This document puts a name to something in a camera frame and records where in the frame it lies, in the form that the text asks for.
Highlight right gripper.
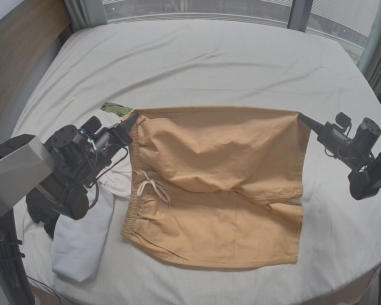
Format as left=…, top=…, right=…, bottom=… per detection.
left=297, top=111, right=353, bottom=153

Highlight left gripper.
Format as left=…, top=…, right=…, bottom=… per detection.
left=95, top=111, right=139, bottom=154

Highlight tan shorts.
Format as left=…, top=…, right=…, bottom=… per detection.
left=119, top=107, right=312, bottom=270

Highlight bed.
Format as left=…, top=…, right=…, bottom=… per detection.
left=0, top=0, right=381, bottom=305

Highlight olive green garment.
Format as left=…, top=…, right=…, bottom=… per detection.
left=100, top=102, right=134, bottom=119

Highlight white garment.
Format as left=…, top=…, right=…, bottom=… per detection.
left=79, top=108, right=132, bottom=199

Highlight grey-green curtain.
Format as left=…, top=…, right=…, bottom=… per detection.
left=357, top=0, right=381, bottom=90
left=55, top=0, right=108, bottom=32

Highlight black T-shirt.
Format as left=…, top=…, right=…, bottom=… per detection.
left=25, top=189, right=61, bottom=239

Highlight pale grey garment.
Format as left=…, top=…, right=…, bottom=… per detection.
left=51, top=191, right=115, bottom=283

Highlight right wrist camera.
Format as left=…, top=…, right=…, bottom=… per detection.
left=335, top=113, right=353, bottom=129

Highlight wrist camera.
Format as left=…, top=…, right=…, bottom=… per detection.
left=81, top=116, right=103, bottom=136
left=335, top=113, right=353, bottom=129

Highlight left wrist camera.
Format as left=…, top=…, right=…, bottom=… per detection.
left=81, top=116, right=103, bottom=136

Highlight black cable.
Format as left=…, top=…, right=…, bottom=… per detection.
left=26, top=275, right=61, bottom=305

